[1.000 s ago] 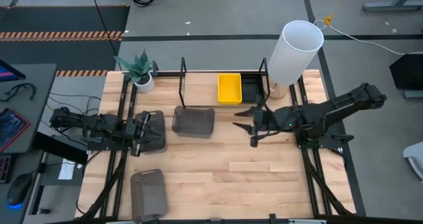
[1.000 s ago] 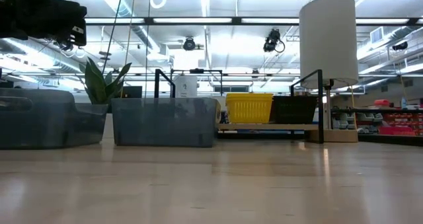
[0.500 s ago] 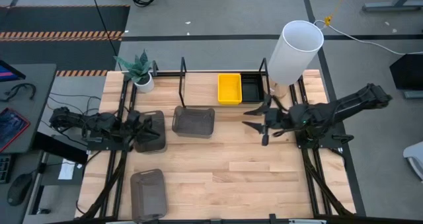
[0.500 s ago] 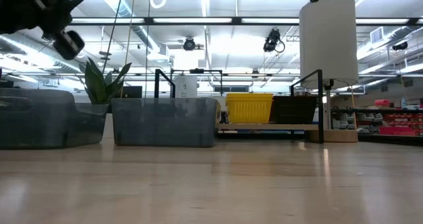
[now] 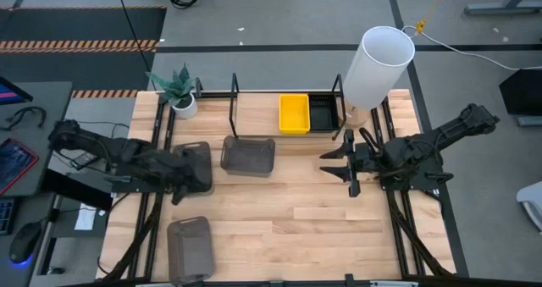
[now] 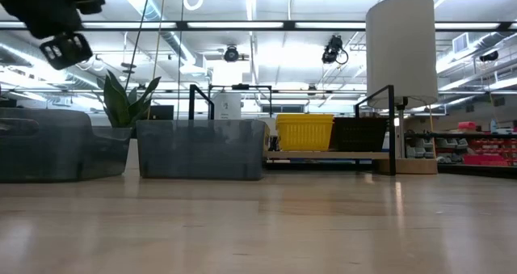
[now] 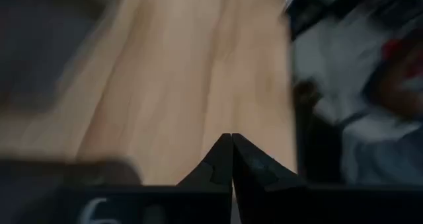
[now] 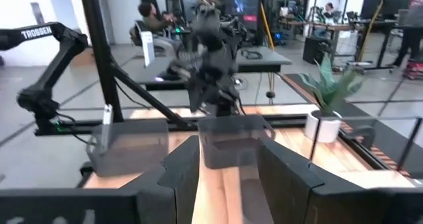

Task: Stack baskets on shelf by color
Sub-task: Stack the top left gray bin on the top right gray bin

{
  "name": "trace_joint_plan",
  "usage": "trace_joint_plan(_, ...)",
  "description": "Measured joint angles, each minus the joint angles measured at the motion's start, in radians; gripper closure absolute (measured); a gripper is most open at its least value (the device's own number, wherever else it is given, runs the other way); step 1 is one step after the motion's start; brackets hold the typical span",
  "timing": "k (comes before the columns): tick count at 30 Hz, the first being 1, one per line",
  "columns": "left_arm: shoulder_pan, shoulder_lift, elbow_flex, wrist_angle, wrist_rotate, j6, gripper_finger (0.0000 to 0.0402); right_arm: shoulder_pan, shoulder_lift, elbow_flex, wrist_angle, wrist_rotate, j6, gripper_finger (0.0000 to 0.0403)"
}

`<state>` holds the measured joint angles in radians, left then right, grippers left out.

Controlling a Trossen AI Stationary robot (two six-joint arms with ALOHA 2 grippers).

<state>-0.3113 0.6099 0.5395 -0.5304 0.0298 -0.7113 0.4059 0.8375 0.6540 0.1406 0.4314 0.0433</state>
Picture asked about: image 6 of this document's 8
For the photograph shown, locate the black computer monitor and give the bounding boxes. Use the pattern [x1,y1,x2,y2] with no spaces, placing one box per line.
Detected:
[149,105,175,121]

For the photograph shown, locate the white shade table lamp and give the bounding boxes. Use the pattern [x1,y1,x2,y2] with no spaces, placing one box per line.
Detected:
[365,0,439,175]

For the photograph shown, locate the black slotted plastic basket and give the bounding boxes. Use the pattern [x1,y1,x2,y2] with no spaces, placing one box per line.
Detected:
[329,116,389,123]
[330,120,389,127]
[330,124,388,153]

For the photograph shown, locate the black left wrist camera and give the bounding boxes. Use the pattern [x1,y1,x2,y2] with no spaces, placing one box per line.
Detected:
[39,32,95,71]

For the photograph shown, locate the round black ceiling camera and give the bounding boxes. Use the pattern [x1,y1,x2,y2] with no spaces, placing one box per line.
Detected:
[223,44,241,63]

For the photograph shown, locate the black overhead camera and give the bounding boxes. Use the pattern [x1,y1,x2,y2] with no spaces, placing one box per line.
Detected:
[322,34,350,65]

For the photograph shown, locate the grey translucent storage bin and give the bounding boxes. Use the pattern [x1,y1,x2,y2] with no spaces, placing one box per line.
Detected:
[91,126,133,177]
[0,107,95,183]
[136,119,268,181]

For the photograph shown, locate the yellow hanging cable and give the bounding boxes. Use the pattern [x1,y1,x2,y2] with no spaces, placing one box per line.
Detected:
[145,0,167,120]

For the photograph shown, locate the black rig frame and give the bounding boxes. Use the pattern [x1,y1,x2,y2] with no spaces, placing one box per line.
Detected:
[0,20,517,33]

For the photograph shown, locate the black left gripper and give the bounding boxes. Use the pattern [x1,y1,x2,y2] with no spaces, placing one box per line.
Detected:
[0,0,106,40]

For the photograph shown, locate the black-framed wooden shelf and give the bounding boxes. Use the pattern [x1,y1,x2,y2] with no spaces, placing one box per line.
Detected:
[188,83,397,176]

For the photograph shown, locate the potted green snake plant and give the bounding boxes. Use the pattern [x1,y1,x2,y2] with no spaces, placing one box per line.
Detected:
[96,70,162,171]

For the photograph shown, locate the red bin storage rack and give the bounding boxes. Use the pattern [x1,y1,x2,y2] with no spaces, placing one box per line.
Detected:
[403,120,517,179]

